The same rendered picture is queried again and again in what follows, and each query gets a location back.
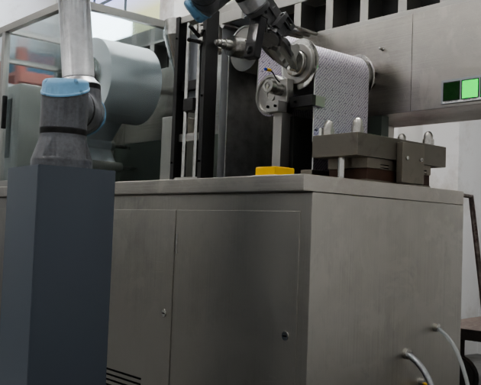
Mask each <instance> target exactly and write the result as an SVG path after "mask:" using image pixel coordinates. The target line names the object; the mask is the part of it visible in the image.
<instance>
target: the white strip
mask: <svg viewBox="0 0 481 385"><path fill-rule="evenodd" d="M241 27H242V25H239V24H234V23H228V24H221V28H222V39H227V38H228V37H229V36H231V35H234V34H235V32H236V31H237V30H238V29H239V28H241ZM227 87H228V56H227V55H226V54H225V52H224V49H221V86H220V106H219V126H218V164H217V177H224V148H225V128H226V108H227Z"/></svg>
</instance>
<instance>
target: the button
mask: <svg viewBox="0 0 481 385"><path fill-rule="evenodd" d="M270 174H276V175H281V174H294V169H293V168H288V167H275V166H274V167H256V175H270Z"/></svg>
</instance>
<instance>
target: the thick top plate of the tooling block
mask: <svg viewBox="0 0 481 385"><path fill-rule="evenodd" d="M397 142H407V143H412V144H420V145H424V146H425V165H426V166H431V168H443V167H446V147H441V146H436V145H432V144H423V143H419V142H414V141H407V140H402V139H397V138H393V137H384V136H380V135H375V134H367V133H363V132H358V131H357V132H349V133H340V134H325V135H317V136H313V139H312V157H313V158H318V159H325V160H330V159H337V158H338V157H346V158H355V157H373V158H379V159H384V160H394V161H397Z"/></svg>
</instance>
